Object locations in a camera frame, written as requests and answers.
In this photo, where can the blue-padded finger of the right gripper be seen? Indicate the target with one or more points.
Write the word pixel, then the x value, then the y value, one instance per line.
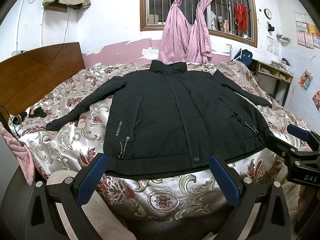
pixel 281 148
pixel 311 137

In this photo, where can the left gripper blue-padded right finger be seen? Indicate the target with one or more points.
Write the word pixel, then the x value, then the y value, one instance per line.
pixel 241 193

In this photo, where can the right pink curtain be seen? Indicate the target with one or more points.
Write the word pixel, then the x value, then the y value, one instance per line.
pixel 199 48

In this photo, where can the black socks on bed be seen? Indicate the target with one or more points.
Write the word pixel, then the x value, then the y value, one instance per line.
pixel 33 113

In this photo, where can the wooden desk shelf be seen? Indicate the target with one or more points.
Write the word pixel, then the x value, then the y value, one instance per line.
pixel 275 81

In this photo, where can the left pink curtain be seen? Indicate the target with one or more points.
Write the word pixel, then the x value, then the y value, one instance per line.
pixel 176 35

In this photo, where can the dark blue backpack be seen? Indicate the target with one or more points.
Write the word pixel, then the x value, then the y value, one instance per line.
pixel 244 56

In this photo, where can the wall certificates posters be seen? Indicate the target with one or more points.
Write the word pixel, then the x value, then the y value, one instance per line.
pixel 307 32

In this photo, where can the black jacket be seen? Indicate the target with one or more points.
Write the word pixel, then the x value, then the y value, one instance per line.
pixel 168 119

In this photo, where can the cartoon wall sticker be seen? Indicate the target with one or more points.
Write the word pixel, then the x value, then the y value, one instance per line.
pixel 316 100
pixel 305 79

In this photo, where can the pink curtain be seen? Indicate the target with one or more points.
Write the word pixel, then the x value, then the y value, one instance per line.
pixel 176 35
pixel 199 48

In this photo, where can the round wall clock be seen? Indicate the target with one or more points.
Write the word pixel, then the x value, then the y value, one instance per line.
pixel 268 13

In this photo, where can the floral satin bedspread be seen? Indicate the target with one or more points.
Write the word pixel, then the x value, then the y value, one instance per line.
pixel 191 194

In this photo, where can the brown wooden headboard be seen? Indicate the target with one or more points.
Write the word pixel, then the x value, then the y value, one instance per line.
pixel 26 78

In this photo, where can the red hanging garment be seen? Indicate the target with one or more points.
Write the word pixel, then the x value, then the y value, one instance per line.
pixel 240 14

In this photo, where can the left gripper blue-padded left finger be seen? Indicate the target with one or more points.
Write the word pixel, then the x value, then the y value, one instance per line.
pixel 75 192

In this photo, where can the pink quilted cloth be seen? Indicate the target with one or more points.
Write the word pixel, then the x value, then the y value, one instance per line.
pixel 22 154

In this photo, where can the wooden framed barred window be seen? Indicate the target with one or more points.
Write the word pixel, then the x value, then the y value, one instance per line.
pixel 232 19

